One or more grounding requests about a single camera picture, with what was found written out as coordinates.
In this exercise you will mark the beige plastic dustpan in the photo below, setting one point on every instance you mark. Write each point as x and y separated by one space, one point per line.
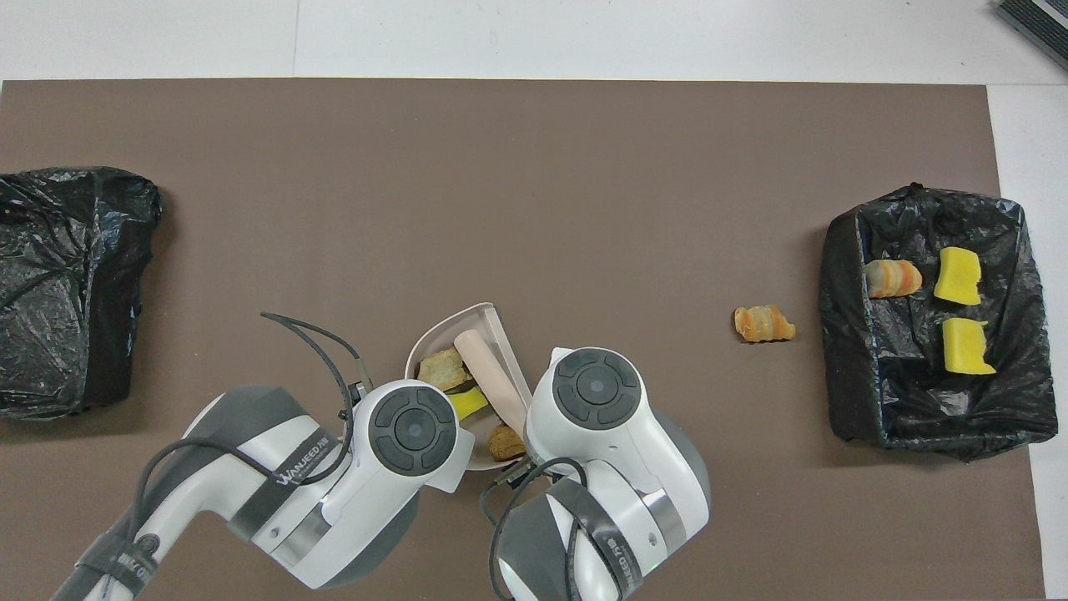
455 330

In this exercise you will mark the beige hand brush black bristles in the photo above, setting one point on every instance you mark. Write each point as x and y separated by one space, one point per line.
488 371

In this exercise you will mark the greenish tan foam chunk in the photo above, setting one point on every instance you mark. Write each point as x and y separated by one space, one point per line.
440 369

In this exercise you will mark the small yellow sponge piece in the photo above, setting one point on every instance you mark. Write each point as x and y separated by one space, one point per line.
469 404

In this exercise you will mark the peanut shaped brown foam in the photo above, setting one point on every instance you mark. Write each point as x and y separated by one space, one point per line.
506 444

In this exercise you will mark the orange striped foam chunk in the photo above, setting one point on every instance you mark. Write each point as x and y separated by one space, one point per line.
761 324

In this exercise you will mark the green and yellow sponge piece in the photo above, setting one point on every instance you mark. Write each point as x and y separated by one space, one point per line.
966 346

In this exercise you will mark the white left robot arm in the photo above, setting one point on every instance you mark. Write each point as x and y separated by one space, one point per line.
400 434

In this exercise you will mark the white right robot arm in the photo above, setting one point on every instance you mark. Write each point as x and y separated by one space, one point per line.
596 392

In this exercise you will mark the black bag lined bin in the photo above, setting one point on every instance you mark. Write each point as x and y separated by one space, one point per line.
918 401
67 292

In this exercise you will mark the brown table mat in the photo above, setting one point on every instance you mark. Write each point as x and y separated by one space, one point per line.
584 209

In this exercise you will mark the dark ribbed panel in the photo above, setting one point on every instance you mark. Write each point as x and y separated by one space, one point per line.
1043 21

